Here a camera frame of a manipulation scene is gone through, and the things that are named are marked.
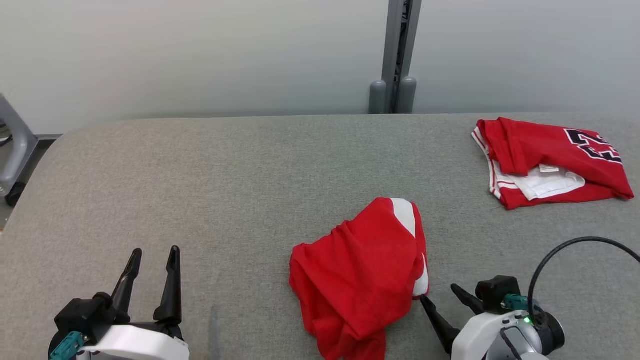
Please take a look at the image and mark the teal cable connector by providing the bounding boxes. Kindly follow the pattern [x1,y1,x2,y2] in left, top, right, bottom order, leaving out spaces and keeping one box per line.
[502,294,543,314]
[48,331,86,360]

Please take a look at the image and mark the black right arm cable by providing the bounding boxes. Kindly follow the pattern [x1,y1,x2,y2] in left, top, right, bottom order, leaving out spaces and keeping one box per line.
[527,236,640,313]

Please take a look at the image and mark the grey cylinder post foot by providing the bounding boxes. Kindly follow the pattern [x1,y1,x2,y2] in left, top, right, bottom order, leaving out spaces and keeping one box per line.
[369,80,388,115]
[397,76,417,114]

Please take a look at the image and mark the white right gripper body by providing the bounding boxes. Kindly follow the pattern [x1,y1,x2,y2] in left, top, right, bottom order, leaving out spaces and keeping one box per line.
[450,310,543,360]

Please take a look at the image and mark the teal left cable connector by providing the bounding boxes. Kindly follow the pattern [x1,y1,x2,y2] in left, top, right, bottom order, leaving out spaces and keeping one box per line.
[48,331,86,360]

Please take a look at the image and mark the teal right cable connector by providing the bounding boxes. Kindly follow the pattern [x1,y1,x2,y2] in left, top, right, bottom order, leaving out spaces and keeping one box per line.
[502,294,543,314]

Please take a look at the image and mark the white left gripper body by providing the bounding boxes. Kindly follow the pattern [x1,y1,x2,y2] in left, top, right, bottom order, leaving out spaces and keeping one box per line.
[75,322,191,360]

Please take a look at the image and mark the grey vertical post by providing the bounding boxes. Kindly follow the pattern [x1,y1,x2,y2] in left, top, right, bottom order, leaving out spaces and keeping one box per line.
[381,0,422,115]

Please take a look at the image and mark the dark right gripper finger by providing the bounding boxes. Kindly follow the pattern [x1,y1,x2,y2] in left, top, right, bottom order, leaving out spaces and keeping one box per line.
[450,283,486,315]
[420,295,461,353]

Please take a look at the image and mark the red white numbered jersey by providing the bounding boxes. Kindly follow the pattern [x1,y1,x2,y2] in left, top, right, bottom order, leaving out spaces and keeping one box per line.
[471,117,635,211]

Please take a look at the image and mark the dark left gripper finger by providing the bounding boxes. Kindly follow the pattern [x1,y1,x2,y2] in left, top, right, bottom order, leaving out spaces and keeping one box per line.
[152,245,182,325]
[110,248,143,323]

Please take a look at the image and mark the red shorts with white stripe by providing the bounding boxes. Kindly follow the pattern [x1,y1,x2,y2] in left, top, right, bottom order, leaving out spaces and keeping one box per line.
[289,197,430,360]

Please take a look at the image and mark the grey fabric sofa seat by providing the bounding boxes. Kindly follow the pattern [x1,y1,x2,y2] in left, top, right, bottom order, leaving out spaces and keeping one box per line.
[0,112,640,360]

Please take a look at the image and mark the grey metal frame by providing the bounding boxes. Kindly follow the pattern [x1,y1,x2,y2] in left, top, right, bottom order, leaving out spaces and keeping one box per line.
[0,94,40,207]

